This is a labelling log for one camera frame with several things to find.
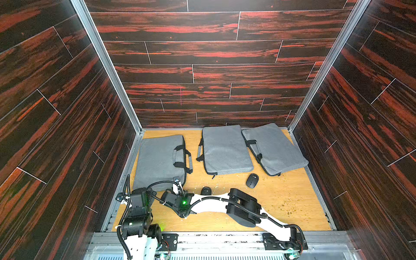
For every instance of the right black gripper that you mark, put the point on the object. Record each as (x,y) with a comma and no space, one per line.
(179,190)

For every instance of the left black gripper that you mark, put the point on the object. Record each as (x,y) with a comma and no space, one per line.
(152,193)

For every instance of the grey laptop bag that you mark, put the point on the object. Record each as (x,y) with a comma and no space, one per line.
(273,150)
(223,151)
(163,160)

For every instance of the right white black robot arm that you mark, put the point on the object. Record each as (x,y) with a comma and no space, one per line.
(243,209)

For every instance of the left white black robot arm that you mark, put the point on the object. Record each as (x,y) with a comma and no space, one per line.
(137,235)

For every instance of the left black computer mouse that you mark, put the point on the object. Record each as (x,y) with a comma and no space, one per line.
(206,191)

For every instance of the black computer mouse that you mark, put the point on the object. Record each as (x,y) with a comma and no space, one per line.
(252,180)
(206,191)

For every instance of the right black computer mouse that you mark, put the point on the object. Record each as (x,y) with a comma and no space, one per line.
(252,180)

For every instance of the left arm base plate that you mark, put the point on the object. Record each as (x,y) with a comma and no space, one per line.
(169,242)

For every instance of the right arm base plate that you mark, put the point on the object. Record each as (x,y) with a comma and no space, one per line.
(276,242)

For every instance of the aluminium front rail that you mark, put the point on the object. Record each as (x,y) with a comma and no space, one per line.
(239,245)

